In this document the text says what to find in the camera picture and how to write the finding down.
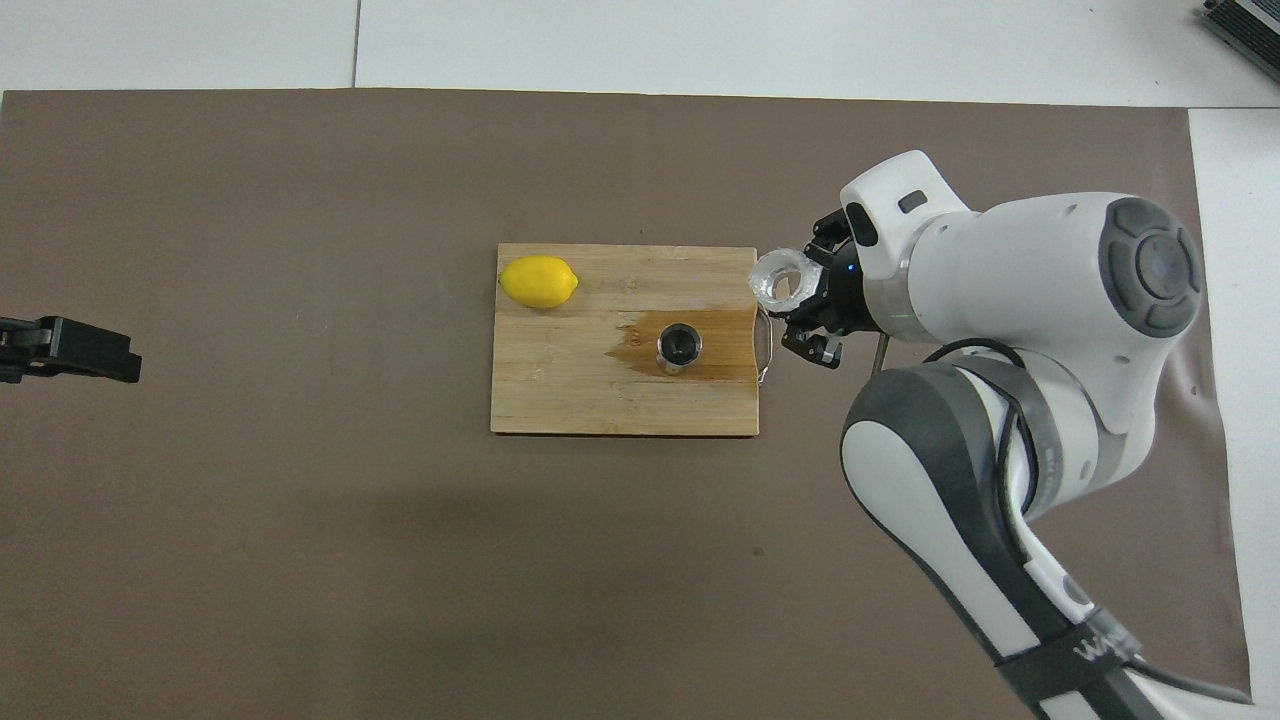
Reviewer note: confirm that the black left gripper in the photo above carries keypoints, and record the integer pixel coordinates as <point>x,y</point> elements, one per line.
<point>20,345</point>

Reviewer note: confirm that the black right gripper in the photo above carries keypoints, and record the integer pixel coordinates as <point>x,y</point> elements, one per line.
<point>845,295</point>

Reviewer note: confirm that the steel double jigger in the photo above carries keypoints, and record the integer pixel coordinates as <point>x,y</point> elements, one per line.
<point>680,345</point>

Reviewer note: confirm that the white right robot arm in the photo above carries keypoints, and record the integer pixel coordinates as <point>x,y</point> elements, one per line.
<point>1050,270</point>

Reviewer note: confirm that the wooden cutting board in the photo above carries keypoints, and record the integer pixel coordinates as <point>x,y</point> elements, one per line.
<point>560,380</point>

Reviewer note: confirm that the yellow lemon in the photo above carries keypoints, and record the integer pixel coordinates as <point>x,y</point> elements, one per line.
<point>540,282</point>

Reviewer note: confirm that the brown table mat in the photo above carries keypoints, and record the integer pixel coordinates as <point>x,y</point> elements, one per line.
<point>300,600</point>

